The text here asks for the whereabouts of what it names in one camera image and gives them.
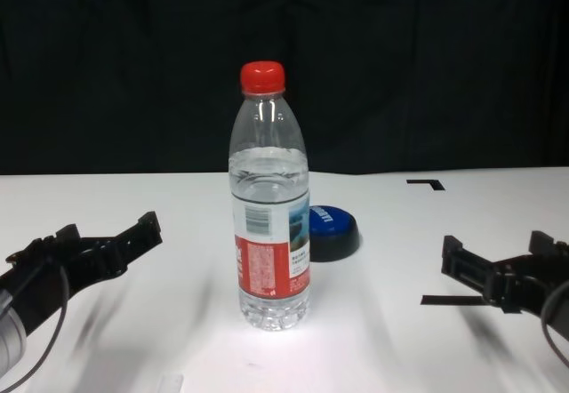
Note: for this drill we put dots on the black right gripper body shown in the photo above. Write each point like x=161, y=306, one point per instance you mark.
x=524, y=282

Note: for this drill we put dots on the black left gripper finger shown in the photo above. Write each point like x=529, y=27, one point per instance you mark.
x=62, y=237
x=146, y=228

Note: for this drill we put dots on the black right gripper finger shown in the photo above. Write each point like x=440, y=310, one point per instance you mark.
x=540, y=244
x=458, y=264

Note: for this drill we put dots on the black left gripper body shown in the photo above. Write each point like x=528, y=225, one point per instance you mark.
x=49, y=273

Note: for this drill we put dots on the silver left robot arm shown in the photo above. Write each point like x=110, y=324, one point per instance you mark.
x=9, y=335

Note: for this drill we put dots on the clear water bottle red cap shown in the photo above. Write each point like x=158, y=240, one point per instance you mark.
x=271, y=188

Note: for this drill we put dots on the blue black round lid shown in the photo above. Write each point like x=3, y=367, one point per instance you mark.
x=333, y=233

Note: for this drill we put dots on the black curtain backdrop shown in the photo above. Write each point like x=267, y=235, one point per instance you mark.
x=133, y=55

